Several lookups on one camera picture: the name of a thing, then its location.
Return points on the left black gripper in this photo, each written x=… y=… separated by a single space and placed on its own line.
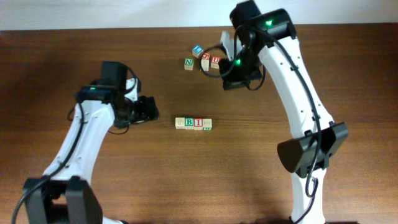
x=147 y=110

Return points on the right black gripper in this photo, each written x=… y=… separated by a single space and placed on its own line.
x=229 y=81

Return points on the yellow-sided plain wooden block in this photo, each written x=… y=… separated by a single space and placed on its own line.
x=180 y=123

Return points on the green B wooden block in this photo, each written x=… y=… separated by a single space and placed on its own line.
x=189 y=123

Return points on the red I wooden block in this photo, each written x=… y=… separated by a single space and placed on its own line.
x=198 y=124

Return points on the green-sided plain wooden block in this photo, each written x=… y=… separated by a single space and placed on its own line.
x=207 y=124

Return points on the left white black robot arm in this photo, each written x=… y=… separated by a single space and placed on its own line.
x=63 y=194

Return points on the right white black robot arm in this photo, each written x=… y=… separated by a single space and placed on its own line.
x=270 y=40

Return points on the red U wooden block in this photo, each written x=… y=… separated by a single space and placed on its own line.
x=214 y=62

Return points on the red C wooden block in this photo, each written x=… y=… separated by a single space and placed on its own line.
x=205 y=62

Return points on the blue L wooden block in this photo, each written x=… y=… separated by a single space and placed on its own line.
x=197 y=51

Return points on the green N wooden block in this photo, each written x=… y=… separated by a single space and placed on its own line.
x=188 y=63

